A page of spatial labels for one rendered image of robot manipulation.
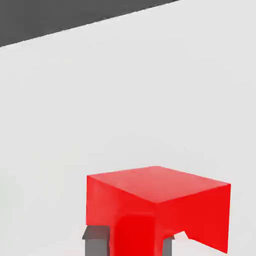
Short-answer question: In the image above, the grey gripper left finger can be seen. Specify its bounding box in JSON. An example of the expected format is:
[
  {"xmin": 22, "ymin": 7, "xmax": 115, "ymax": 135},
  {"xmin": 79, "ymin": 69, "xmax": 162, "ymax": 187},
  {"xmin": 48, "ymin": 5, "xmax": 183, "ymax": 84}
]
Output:
[{"xmin": 81, "ymin": 225, "xmax": 111, "ymax": 256}]

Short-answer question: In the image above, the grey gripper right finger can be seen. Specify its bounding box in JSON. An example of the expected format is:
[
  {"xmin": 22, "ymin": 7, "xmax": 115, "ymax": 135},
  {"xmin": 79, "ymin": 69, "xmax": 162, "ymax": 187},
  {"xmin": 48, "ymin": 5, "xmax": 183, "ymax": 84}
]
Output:
[{"xmin": 162, "ymin": 230, "xmax": 190, "ymax": 256}]

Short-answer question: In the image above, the small red cube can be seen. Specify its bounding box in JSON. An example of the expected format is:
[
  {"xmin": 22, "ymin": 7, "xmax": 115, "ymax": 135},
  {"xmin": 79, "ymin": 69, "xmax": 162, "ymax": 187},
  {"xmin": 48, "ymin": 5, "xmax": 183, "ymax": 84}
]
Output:
[{"xmin": 85, "ymin": 165, "xmax": 232, "ymax": 256}]

